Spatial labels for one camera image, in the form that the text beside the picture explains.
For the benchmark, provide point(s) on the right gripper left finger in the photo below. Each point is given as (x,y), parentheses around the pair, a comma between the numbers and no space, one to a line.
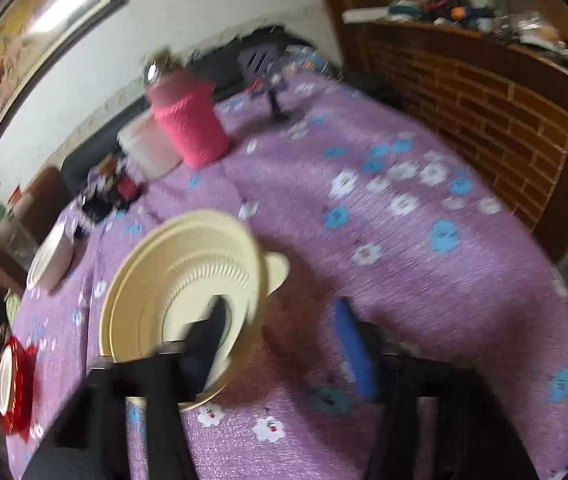
(88,438)

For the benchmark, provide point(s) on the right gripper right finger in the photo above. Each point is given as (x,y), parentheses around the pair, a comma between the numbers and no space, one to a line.
(439,418)

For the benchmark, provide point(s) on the red glass plate gold rim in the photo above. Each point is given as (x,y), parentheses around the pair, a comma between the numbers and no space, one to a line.
(17,420)

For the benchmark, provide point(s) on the cream plastic bowl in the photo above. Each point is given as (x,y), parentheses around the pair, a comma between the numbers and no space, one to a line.
(168,281)

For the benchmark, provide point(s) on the small white foam bowl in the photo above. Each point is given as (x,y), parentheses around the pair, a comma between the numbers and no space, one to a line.
(51,261)

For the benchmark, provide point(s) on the large white foam bowl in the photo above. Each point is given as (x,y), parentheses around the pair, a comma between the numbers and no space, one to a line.
(6,377)

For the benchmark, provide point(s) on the purple floral tablecloth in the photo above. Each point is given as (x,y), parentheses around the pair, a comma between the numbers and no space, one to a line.
(367,204)

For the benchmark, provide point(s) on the clear bottle green lid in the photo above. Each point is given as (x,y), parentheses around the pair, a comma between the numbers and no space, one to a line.
(16,239)

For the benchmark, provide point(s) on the black round tin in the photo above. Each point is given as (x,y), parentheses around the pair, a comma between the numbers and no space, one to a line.
(95,205)

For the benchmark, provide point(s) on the brown armchair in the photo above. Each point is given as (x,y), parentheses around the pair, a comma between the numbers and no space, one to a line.
(38,210)

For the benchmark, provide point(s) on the black red jar cork lid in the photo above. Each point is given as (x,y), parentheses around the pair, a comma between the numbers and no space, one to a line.
(122,191)

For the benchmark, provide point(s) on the white plastic jar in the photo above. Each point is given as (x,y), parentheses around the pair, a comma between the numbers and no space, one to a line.
(145,143)

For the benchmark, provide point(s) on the wooden brick-pattern counter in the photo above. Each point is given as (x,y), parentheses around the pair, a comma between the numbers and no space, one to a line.
(502,108)

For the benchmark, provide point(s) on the pink knit-sleeved thermos bottle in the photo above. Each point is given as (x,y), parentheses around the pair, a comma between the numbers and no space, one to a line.
(182,106)

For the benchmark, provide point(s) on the black leather sofa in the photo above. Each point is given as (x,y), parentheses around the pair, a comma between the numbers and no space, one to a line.
(218,65)

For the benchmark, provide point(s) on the black phone stand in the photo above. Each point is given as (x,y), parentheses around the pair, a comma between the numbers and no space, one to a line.
(262,71)

